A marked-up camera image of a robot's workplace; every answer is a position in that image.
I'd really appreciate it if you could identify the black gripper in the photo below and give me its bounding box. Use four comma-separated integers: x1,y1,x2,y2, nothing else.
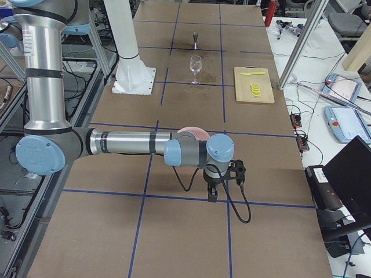
203,163,229,202

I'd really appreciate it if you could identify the steel jigger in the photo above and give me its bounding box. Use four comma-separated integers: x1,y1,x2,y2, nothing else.
192,32,198,50

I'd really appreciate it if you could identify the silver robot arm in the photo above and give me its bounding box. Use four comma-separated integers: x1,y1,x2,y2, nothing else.
12,1,237,202

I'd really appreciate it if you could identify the clear wine glass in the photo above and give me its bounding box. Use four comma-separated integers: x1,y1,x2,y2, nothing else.
189,55,202,86

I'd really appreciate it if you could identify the pink bowl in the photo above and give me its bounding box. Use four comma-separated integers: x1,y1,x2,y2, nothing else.
177,126,210,141

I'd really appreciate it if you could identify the wooden cutting board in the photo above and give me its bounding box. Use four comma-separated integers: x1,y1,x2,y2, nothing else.
234,67,275,104

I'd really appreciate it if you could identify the black box device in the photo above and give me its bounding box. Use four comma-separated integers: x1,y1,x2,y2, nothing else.
305,165,343,211

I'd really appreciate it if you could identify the yellow plastic knife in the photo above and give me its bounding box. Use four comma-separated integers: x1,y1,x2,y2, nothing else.
240,71,265,76

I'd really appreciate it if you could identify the teach pendant lower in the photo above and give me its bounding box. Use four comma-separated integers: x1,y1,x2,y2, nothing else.
324,105,370,144

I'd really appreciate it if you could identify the teach pendant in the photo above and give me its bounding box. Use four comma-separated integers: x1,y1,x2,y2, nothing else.
322,73,362,102
324,105,370,144

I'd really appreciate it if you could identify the teach pendant upper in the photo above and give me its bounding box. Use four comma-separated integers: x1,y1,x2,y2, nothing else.
322,73,362,102

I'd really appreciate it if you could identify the red bottle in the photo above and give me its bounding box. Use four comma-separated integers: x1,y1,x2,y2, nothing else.
264,0,277,27

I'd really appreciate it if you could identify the wooden beam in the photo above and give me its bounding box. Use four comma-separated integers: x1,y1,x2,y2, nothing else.
343,25,371,72

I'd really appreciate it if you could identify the black camera cable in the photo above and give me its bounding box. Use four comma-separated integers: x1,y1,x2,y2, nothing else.
173,162,252,224

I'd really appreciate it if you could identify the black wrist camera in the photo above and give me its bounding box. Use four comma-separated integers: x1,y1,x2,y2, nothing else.
228,159,246,187

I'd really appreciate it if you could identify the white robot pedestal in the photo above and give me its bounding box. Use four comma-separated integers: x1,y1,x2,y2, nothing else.
104,0,156,96

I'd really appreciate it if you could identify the aluminium frame post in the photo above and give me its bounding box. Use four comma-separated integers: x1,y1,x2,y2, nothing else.
278,0,329,90

